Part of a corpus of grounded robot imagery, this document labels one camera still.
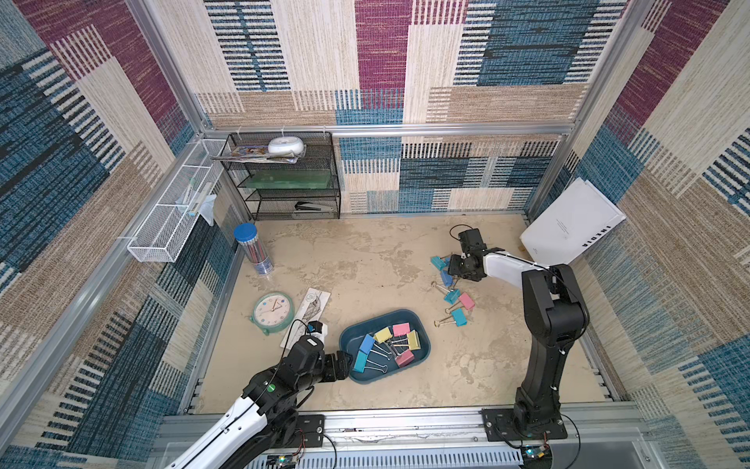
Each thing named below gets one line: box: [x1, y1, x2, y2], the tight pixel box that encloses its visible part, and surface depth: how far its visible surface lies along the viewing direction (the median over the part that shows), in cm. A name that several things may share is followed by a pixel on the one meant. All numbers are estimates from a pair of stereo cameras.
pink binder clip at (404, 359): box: [395, 348, 416, 368], surface depth 85 cm
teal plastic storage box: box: [338, 308, 432, 385], surface depth 87 cm
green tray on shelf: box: [245, 170, 334, 190], surface depth 101 cm
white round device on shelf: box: [267, 135, 304, 157], surface depth 91 cm
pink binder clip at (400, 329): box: [392, 322, 411, 338], surface depth 91 cm
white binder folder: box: [519, 176, 627, 266], surface depth 91 cm
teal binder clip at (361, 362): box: [352, 349, 388, 374], surface depth 85 cm
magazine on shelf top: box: [210, 138, 307, 165], surface depth 91 cm
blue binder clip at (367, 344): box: [359, 333, 393, 361], surface depth 87 cm
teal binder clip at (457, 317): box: [433, 307, 468, 328], surface depth 95 cm
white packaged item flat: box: [280, 287, 332, 351], surface depth 98 cm
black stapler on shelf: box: [293, 201, 334, 212], surface depth 113 cm
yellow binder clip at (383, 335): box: [373, 326, 393, 344], surface depth 89 cm
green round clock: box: [249, 291, 296, 337], surface depth 94 cm
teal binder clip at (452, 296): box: [443, 289, 461, 305], surface depth 98 cm
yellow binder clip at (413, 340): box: [406, 329, 421, 351], surface depth 87 cm
